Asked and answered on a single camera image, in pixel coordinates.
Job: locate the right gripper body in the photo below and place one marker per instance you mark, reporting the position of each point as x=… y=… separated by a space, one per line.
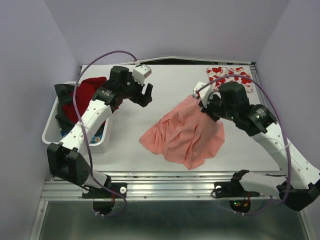
x=215 y=108

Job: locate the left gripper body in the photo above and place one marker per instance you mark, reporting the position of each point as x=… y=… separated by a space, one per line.
x=132 y=89

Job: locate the red poppy print skirt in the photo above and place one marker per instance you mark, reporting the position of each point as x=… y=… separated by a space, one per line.
x=215 y=72

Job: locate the pink skirt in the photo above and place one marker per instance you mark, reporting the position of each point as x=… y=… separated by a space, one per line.
x=185 y=135

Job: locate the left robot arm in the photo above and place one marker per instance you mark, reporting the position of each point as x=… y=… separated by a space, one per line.
x=66 y=158

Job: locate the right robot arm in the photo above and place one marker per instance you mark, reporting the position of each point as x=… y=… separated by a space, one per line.
x=298 y=187

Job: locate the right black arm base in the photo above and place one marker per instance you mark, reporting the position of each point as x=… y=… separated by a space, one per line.
x=227 y=189

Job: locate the dark red skirt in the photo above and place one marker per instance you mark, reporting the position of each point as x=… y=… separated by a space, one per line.
x=86 y=90

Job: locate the light blue garment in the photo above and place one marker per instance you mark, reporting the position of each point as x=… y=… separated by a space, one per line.
x=95 y=139

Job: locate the dark green garment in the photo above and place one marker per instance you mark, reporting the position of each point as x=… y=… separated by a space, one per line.
x=66 y=114

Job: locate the white plastic bin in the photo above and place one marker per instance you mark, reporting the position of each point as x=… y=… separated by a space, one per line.
x=51 y=133

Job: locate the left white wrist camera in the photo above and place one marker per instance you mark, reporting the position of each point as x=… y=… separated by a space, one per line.
x=140 y=73

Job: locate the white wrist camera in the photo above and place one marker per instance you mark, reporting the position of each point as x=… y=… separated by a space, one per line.
x=202 y=92
x=140 y=73

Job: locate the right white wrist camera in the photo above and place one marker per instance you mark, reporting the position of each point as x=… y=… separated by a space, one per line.
x=202 y=92

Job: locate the aluminium frame rail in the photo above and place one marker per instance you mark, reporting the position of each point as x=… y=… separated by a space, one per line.
x=146 y=186

